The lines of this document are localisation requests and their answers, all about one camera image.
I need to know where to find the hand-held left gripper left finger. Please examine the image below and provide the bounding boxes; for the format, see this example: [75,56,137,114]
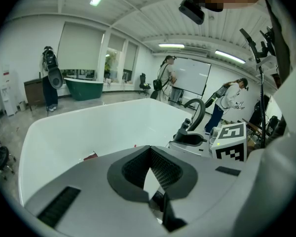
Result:
[24,145,172,237]

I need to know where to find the black rolling stool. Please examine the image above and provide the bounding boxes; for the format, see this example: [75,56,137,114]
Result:
[0,146,17,180]

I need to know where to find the black faucet shower head holder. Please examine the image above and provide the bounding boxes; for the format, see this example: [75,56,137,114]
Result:
[181,98,207,133]

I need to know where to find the large grey window blind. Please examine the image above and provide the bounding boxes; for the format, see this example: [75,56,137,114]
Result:
[57,21,106,71]

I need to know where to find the white bathtub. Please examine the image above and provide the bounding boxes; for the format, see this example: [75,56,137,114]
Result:
[18,97,197,207]

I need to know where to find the green bathtub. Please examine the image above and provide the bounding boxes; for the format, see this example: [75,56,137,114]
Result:
[64,77,104,101]

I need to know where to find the narrow grey window blind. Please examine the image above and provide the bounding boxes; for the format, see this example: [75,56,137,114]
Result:
[124,41,138,71]

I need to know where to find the black cable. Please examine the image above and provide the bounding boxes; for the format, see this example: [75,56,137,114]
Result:
[239,28,267,149]

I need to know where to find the short grey window blind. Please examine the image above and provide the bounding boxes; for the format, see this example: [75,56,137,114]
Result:
[108,33,126,52]

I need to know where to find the black head camera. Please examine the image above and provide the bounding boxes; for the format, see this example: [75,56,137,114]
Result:
[179,0,205,25]

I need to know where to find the black handheld shower head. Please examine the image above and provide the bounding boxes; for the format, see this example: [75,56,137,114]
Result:
[174,131,208,147]

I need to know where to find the small red item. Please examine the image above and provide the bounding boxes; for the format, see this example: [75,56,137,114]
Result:
[83,151,99,161]

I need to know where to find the black office chair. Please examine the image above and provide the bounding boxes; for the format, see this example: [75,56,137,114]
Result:
[139,73,151,96]

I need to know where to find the white water dispenser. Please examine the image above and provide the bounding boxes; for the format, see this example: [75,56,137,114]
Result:
[0,82,17,117]

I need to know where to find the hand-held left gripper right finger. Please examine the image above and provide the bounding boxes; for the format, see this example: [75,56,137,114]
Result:
[150,146,247,237]

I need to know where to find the dark wooden cabinet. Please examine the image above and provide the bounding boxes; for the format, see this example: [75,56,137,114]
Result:
[24,78,46,108]

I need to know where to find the whiteboard on stand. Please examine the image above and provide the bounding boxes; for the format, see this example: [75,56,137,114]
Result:
[171,57,212,101]

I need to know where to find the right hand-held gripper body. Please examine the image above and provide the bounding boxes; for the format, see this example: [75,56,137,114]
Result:
[168,121,249,162]

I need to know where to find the black oval seat lid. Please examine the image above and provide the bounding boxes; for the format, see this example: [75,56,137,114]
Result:
[48,67,64,90]

